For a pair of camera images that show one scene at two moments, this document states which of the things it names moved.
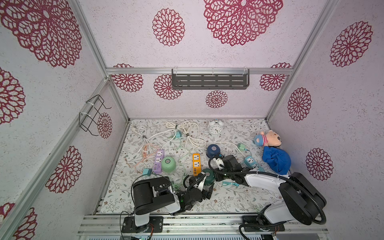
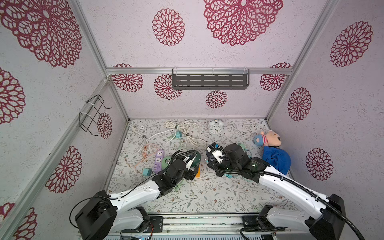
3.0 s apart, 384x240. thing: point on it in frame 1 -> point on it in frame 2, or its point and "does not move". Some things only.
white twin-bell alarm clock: (216, 127) does not move
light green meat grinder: (168, 164) does not move
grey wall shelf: (184, 79) does not move
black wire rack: (93, 105) does not move
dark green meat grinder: (210, 177) -> (192, 158)
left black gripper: (205, 195) -> (191, 174)
